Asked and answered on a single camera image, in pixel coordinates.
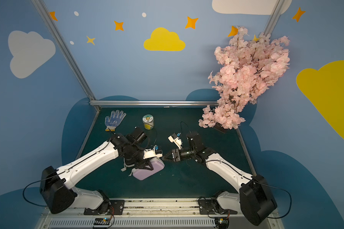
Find black grey zippered umbrella case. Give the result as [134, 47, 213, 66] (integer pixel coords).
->
[121, 160, 135, 172]

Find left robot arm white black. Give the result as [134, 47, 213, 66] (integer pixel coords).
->
[40, 132, 162, 215]

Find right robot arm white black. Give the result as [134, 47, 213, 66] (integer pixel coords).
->
[163, 132, 277, 226]

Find yellow jar with green lid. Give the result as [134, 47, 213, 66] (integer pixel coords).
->
[142, 114, 154, 130]

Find white blue dotted work glove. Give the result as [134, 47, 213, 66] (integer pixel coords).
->
[105, 110, 127, 132]

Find small circuit board left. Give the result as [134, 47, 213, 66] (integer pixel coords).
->
[92, 218, 112, 229]

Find pink artificial cherry blossom branch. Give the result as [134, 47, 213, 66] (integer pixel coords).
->
[199, 27, 290, 129]

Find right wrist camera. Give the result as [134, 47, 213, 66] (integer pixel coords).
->
[168, 133, 183, 149]

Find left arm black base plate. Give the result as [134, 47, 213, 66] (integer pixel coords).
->
[84, 199, 125, 216]

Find aluminium mounting rail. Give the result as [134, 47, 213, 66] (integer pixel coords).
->
[35, 197, 284, 229]

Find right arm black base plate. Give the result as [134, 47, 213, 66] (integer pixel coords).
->
[197, 198, 238, 215]

